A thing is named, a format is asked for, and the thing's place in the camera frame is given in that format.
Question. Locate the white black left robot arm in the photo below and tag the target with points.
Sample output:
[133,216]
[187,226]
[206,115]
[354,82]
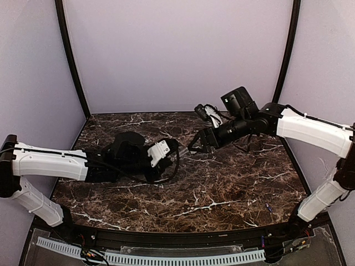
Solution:
[128,156]

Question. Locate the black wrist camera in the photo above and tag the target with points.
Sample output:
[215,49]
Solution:
[209,114]
[162,149]

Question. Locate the clear handle test screwdriver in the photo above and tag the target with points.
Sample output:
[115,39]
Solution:
[183,152]

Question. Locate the black enclosure frame post left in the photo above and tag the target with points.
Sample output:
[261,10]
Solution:
[63,27]

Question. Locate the black front table rail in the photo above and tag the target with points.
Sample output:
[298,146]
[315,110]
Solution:
[320,234]

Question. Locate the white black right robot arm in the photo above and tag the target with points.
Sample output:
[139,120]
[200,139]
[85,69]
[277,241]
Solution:
[286,122]

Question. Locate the white slotted cable duct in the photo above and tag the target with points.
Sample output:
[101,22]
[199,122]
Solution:
[227,255]

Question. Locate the black enclosure frame post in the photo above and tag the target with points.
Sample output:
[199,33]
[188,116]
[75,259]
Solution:
[296,6]
[63,27]

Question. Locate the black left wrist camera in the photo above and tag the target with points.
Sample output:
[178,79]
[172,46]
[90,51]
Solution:
[162,149]

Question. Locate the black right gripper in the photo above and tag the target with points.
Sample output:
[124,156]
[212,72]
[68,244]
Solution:
[207,138]

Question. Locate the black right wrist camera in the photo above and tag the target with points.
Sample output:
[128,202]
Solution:
[209,114]

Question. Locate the black enclosure frame post right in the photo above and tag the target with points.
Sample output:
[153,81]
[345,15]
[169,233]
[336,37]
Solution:
[296,6]

